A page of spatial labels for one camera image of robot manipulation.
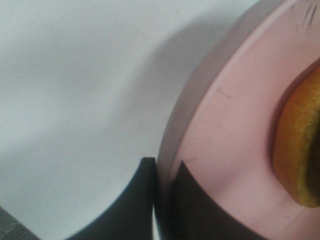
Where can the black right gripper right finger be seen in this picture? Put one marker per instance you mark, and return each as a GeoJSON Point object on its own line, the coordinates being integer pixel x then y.
{"type": "Point", "coordinates": [186, 212]}

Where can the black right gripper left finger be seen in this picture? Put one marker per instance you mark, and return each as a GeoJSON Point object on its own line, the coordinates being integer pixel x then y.
{"type": "Point", "coordinates": [129, 217]}

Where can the pink round plate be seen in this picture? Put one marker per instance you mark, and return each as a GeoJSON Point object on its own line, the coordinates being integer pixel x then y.
{"type": "Point", "coordinates": [223, 123]}

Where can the burger with lettuce and tomato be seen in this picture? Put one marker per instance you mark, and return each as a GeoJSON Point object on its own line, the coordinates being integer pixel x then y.
{"type": "Point", "coordinates": [296, 145]}

